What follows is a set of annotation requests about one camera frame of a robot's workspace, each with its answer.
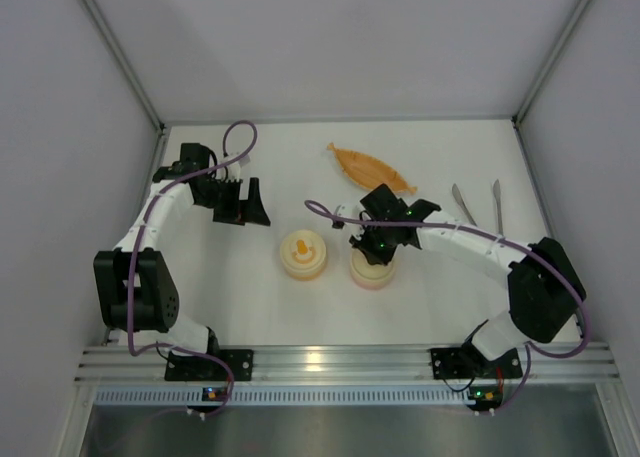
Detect cream lid pink handle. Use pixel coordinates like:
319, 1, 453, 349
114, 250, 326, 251
350, 249, 396, 276

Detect cream lid orange handle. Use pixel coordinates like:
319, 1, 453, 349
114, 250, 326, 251
279, 230, 327, 264

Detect steel kitchen tongs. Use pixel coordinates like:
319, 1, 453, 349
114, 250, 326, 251
452, 178, 503, 232

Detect pink round container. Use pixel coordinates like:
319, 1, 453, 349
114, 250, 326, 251
350, 268, 395, 290

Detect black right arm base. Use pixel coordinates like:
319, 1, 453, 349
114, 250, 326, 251
429, 345, 523, 381

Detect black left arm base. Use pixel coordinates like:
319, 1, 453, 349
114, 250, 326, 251
164, 348, 254, 382

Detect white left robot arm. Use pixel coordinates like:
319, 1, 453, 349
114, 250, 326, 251
93, 143, 271, 357

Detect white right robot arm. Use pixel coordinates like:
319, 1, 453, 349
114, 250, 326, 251
350, 184, 586, 362

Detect wooden boat-shaped tray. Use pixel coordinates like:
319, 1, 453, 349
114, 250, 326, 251
327, 143, 418, 195

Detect orange round container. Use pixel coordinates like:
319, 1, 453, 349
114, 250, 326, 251
283, 259, 327, 281

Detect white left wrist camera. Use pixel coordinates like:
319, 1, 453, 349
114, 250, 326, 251
222, 153, 251, 181

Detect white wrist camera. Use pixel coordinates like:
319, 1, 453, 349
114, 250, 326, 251
222, 153, 251, 181
332, 204, 357, 229

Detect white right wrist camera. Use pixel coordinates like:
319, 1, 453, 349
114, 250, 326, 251
332, 204, 357, 229

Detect aluminium front rail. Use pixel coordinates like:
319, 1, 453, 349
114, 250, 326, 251
74, 342, 620, 386

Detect slotted grey cable duct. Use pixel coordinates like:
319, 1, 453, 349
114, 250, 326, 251
94, 385, 497, 407

